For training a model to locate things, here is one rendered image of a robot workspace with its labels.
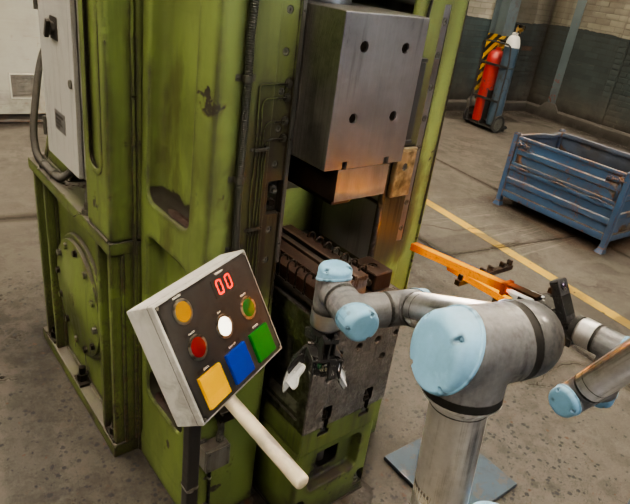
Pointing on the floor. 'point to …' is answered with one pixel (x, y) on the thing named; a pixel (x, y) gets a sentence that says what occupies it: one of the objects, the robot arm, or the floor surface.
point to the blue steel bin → (580, 185)
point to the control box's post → (190, 463)
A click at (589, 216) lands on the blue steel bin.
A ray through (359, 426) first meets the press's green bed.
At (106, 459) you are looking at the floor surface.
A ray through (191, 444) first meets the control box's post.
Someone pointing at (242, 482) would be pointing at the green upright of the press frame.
